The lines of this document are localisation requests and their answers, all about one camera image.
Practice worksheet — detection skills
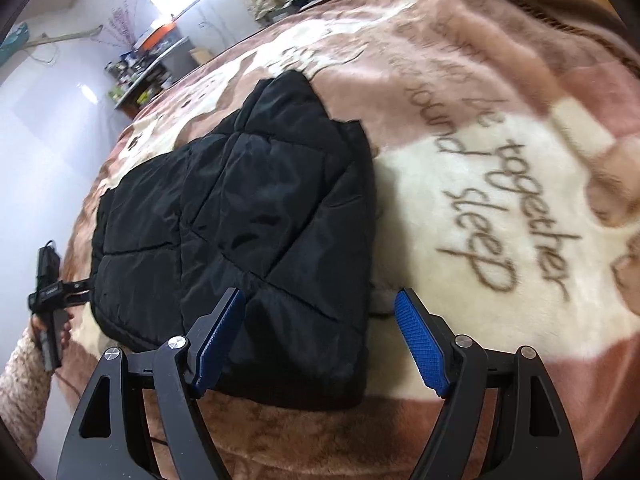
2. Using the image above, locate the grey cluttered shelf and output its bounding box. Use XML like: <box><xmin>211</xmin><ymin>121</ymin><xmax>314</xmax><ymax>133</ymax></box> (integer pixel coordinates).
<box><xmin>104</xmin><ymin>35</ymin><xmax>195</xmax><ymax>112</ymax></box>

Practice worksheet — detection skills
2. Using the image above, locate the orange box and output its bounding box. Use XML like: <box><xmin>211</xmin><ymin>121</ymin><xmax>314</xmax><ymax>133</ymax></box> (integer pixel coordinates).
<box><xmin>136</xmin><ymin>21</ymin><xmax>180</xmax><ymax>47</ymax></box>

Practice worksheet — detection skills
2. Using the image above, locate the black puffer jacket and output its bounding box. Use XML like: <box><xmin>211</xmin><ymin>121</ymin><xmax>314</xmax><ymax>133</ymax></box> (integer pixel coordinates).
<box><xmin>90</xmin><ymin>70</ymin><xmax>379</xmax><ymax>411</ymax></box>

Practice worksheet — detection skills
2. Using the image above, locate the turquoise cloth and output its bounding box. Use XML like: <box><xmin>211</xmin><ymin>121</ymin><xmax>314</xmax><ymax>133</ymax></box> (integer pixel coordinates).
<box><xmin>0</xmin><ymin>21</ymin><xmax>32</xmax><ymax>62</ymax></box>

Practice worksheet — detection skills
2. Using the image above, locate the person's left forearm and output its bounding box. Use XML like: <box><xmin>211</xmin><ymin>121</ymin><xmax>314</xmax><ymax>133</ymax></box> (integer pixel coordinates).
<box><xmin>0</xmin><ymin>327</ymin><xmax>55</xmax><ymax>461</ymax></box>

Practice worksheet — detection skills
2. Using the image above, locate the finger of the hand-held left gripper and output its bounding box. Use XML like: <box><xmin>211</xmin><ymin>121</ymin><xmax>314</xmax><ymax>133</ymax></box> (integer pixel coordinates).
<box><xmin>61</xmin><ymin>279</ymin><xmax>97</xmax><ymax>307</ymax></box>

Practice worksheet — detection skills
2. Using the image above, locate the printed plush blanket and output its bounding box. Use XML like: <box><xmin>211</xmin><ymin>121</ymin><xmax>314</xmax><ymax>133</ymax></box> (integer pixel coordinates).
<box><xmin>30</xmin><ymin>0</ymin><xmax>640</xmax><ymax>480</ymax></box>

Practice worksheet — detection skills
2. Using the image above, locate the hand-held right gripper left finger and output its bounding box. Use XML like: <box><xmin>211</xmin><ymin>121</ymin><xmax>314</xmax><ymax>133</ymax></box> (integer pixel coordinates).
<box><xmin>56</xmin><ymin>287</ymin><xmax>247</xmax><ymax>480</ymax></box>

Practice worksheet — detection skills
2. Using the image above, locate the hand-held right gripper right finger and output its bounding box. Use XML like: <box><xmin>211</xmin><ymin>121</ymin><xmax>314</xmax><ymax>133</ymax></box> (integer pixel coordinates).
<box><xmin>394</xmin><ymin>287</ymin><xmax>583</xmax><ymax>480</ymax></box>

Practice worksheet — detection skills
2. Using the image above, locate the person's left hand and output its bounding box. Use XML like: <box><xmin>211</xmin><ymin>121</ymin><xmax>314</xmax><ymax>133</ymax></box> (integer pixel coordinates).
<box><xmin>30</xmin><ymin>310</ymin><xmax>77</xmax><ymax>350</ymax></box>

